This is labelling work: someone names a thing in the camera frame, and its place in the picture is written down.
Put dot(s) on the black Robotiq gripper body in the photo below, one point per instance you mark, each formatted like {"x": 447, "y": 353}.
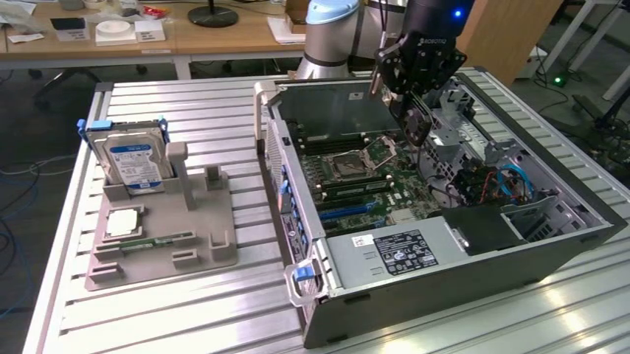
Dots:
{"x": 432, "y": 44}

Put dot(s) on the graphics card with black fan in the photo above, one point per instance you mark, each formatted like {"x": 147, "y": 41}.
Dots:
{"x": 415, "y": 121}

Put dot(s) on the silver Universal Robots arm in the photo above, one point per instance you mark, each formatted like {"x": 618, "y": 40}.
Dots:
{"x": 324, "y": 37}

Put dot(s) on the wooden cabinet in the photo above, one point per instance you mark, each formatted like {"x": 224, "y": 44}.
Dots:
{"x": 507, "y": 37}

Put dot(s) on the device with green light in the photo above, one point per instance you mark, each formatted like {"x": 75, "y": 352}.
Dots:
{"x": 558, "y": 79}

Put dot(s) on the silver drive cage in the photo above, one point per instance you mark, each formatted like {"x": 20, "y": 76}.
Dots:
{"x": 452, "y": 147}

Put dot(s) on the white booklet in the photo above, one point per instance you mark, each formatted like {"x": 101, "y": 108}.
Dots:
{"x": 285, "y": 31}

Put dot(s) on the cardboard box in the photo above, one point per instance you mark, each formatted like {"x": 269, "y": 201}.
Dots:
{"x": 297, "y": 11}

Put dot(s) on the metal socket cover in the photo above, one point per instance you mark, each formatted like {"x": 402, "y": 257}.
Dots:
{"x": 380, "y": 151}

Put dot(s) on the black RAM slot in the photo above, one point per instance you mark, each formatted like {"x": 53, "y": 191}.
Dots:
{"x": 351, "y": 181}
{"x": 332, "y": 146}
{"x": 330, "y": 139}

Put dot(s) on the black floor equipment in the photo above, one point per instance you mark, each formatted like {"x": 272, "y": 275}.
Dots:
{"x": 586, "y": 107}

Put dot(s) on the CPU socket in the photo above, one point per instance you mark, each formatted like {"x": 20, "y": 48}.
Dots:
{"x": 347, "y": 164}

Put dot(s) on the RAM stick with white label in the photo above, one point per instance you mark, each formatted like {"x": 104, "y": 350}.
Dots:
{"x": 359, "y": 189}

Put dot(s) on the wooden desk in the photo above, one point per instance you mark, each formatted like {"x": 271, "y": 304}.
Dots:
{"x": 221, "y": 40}

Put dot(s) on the green motherboard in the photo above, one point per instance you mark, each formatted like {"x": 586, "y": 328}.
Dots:
{"x": 403, "y": 195}

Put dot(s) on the black round lamp base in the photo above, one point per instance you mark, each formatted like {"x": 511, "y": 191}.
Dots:
{"x": 212, "y": 16}

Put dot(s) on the blue expansion slot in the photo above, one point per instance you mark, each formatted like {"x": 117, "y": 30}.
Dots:
{"x": 344, "y": 212}

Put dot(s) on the black plastic shroud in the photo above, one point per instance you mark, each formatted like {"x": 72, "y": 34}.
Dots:
{"x": 476, "y": 228}

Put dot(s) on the silver disk bay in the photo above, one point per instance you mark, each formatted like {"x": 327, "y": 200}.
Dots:
{"x": 540, "y": 221}

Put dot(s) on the red packet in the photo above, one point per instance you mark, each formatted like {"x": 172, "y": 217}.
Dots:
{"x": 156, "y": 12}

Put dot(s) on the white labelled box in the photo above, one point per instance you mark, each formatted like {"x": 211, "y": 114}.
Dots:
{"x": 148, "y": 31}

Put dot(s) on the small dark item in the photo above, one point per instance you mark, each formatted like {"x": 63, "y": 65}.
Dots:
{"x": 129, "y": 12}

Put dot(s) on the grey power supply unit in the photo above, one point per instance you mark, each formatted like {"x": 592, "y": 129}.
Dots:
{"x": 354, "y": 265}

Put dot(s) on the white round dish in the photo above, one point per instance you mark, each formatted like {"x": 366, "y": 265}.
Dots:
{"x": 115, "y": 31}

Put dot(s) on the blue case latch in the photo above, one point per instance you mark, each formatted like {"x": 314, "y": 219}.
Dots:
{"x": 300, "y": 274}

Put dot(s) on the grey parts rack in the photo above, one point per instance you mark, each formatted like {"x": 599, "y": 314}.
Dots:
{"x": 161, "y": 206}

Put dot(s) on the open black PC case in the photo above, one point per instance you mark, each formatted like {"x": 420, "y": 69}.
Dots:
{"x": 443, "y": 295}

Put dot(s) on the black and white box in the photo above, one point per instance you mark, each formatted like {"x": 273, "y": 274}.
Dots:
{"x": 68, "y": 27}

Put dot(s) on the black chair base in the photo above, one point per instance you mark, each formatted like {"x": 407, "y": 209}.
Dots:
{"x": 64, "y": 79}

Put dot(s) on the grey cup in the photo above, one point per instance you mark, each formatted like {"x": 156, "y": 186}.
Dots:
{"x": 71, "y": 3}

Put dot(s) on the green RAM stick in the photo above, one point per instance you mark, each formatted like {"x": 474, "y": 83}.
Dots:
{"x": 157, "y": 243}

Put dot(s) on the silver CPU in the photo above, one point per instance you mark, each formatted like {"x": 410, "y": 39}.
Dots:
{"x": 121, "y": 223}

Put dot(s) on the white paper note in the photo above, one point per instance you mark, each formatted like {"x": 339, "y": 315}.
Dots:
{"x": 24, "y": 37}

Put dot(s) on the pile of papers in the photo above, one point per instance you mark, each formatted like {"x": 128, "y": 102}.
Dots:
{"x": 15, "y": 13}

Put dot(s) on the white table frame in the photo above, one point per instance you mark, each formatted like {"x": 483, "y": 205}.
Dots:
{"x": 587, "y": 37}

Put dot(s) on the hard disk with blue bracket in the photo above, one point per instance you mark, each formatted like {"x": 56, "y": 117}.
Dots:
{"x": 132, "y": 162}

